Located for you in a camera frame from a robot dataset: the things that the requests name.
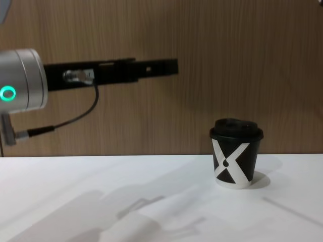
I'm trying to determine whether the black plastic cup lid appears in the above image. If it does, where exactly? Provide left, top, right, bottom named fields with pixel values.
left=209, top=117, right=264, bottom=142

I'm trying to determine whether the black and white paper cup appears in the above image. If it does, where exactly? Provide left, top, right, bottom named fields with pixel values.
left=211, top=137, right=258, bottom=190

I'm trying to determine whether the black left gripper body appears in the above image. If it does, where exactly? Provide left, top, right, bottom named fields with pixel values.
left=43, top=58, right=139, bottom=93

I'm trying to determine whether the thin dark gripper cable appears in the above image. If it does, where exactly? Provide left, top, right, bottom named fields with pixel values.
left=15, top=69, right=100, bottom=141

